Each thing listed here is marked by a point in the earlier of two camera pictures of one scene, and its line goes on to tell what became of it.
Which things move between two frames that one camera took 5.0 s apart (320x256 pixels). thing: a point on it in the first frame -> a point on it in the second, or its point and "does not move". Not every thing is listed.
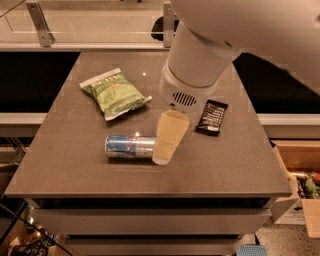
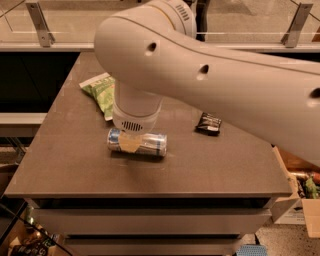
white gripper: [180, 93] -> [134, 124]
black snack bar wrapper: [211, 118] does not move
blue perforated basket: [252, 250] does not move
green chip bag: [113, 93] does not move
